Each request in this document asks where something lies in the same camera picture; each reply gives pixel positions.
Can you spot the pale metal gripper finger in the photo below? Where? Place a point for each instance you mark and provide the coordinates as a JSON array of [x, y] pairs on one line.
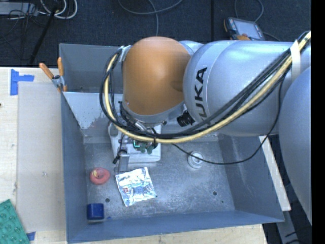
[[124, 164]]

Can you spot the white rectangular box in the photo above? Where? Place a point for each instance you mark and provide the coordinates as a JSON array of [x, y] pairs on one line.
[[147, 157]]

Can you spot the silver foil packet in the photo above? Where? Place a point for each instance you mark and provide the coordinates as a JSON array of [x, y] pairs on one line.
[[135, 185]]

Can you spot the red round toy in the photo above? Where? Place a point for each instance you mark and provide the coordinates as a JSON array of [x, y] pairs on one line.
[[99, 176]]

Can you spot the clear round glass thing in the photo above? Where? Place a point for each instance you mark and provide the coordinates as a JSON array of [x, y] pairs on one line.
[[195, 159]]

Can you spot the grey metal bin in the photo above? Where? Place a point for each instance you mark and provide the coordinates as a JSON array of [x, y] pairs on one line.
[[193, 187]]

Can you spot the green studded plate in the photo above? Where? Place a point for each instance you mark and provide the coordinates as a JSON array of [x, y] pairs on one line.
[[11, 224]]

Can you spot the black cylinder on white bracket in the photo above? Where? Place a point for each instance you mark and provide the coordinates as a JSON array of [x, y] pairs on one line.
[[185, 119]]

